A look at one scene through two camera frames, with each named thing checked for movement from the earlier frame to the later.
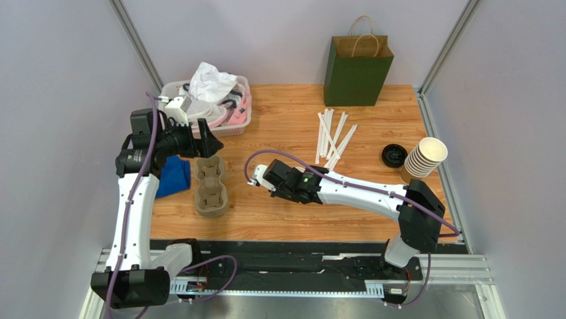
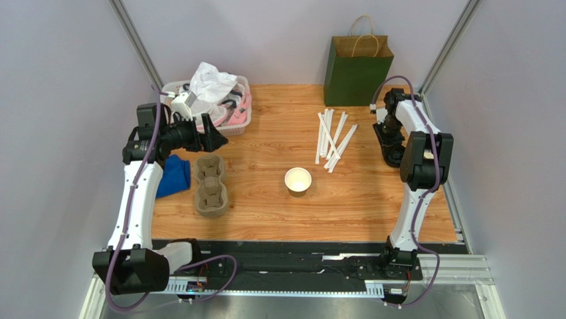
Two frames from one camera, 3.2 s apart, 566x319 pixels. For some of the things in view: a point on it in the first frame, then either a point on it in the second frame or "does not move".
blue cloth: x=175 y=176 does not move
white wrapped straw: x=339 y=129 does not move
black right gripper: x=274 y=174 to x=386 y=143
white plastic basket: x=213 y=131 does not move
